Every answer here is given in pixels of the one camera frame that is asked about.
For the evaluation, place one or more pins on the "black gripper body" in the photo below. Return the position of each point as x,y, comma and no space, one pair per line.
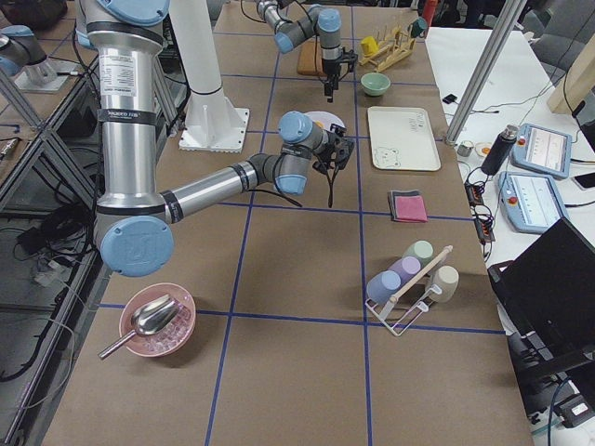
333,143
331,71

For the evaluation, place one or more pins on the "white round plate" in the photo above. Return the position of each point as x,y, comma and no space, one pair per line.
327,118

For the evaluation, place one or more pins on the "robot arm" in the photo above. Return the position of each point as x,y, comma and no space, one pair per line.
134,218
318,21

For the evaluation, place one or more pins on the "cream bear tray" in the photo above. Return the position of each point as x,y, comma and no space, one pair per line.
401,139

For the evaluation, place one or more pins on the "wooden cutting board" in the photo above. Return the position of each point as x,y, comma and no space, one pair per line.
309,60

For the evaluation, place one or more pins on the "mint green bowl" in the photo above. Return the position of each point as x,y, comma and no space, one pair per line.
375,84

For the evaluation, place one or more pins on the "yellow mug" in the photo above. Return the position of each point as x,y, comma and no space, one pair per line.
369,46

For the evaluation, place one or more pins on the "wooden peg drying rack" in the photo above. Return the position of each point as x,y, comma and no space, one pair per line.
394,44

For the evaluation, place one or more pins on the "grey cloth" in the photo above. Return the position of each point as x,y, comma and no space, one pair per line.
394,193

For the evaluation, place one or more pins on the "pink cloth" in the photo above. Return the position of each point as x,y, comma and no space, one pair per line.
409,209

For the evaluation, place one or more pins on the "dark green mug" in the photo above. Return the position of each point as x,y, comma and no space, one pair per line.
417,27

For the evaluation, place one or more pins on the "red cylinder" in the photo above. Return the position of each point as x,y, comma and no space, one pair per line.
428,11

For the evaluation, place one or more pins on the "small black device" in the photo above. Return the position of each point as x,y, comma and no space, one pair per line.
449,99

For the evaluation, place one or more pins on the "small metal cup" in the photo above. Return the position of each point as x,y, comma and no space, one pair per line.
465,148

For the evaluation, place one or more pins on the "green cup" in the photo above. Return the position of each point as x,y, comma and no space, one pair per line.
421,250

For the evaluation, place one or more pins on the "purple cup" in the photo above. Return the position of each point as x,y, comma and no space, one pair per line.
406,267

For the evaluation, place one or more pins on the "blue cup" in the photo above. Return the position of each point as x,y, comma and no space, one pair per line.
382,286

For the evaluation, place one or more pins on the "fried egg toy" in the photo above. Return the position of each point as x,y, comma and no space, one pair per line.
482,149

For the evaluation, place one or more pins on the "black water bottle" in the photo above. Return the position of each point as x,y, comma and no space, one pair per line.
500,150

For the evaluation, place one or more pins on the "beige cup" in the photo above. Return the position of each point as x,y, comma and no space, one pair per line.
447,279

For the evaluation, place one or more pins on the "near teach pendant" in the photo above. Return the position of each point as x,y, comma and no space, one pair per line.
531,202

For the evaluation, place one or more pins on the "teach pendant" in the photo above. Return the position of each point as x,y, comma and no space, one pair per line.
541,150
531,202

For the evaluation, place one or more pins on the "far teach pendant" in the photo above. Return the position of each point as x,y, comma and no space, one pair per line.
541,150

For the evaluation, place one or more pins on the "metal scoop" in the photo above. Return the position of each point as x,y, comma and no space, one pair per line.
149,319

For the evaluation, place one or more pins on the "smartphone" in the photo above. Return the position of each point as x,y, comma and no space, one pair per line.
585,181

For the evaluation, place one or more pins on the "black laptop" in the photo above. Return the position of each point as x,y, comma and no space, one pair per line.
548,290

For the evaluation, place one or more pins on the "pink bowl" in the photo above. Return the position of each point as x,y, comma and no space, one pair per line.
168,329

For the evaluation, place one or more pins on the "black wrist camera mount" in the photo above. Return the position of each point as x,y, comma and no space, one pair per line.
343,151

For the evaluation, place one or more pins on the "aluminium frame post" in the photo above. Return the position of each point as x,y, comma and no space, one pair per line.
509,15

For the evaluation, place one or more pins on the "white wire cup rack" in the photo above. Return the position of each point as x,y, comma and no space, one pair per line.
412,300

